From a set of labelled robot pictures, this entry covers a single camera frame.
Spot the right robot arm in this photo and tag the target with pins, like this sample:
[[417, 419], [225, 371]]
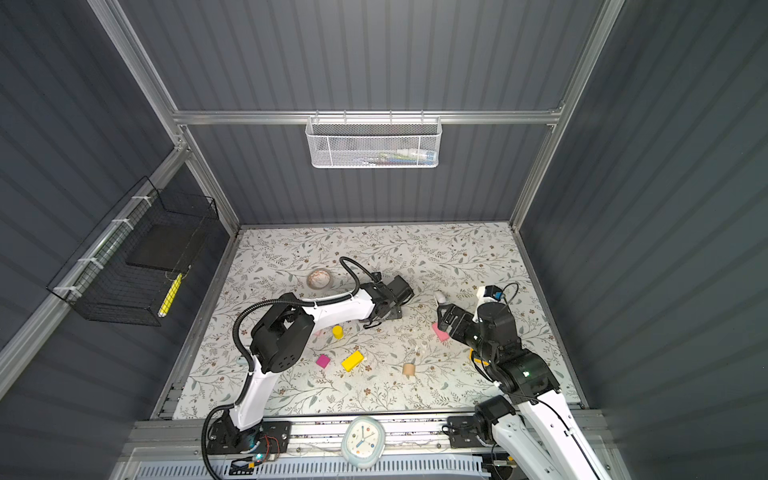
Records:
[[530, 420]]

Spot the roll of clear tape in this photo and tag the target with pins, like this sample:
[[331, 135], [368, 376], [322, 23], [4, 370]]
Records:
[[319, 279]]

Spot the yellow marker pen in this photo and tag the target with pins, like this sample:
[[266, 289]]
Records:
[[170, 296]]

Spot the black wire basket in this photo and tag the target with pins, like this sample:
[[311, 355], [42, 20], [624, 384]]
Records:
[[133, 271]]

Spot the pink rectangular block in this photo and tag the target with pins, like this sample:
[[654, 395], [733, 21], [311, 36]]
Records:
[[441, 335]]

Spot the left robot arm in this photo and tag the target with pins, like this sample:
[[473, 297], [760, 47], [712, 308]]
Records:
[[272, 335]]

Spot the white wire mesh basket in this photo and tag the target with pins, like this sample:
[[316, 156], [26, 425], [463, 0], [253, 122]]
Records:
[[374, 145]]

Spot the yellow rectangular block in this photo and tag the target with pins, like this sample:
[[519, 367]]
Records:
[[352, 361]]

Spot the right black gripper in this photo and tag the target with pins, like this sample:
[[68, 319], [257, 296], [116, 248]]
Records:
[[464, 318]]

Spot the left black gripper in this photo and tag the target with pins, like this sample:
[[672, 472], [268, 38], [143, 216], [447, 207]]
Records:
[[396, 313]]

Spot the yellow cylinder block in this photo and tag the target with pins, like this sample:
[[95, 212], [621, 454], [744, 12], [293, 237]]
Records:
[[338, 332]]

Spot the magenta square block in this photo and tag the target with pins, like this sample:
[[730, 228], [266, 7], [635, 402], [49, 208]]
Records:
[[323, 361]]

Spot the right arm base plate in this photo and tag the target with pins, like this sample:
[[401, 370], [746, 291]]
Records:
[[467, 431]]

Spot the black foam pad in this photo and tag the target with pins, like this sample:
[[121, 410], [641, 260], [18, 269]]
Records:
[[167, 248]]

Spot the white round clock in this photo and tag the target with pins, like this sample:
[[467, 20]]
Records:
[[363, 442]]

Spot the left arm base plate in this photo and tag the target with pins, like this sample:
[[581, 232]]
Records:
[[267, 438]]

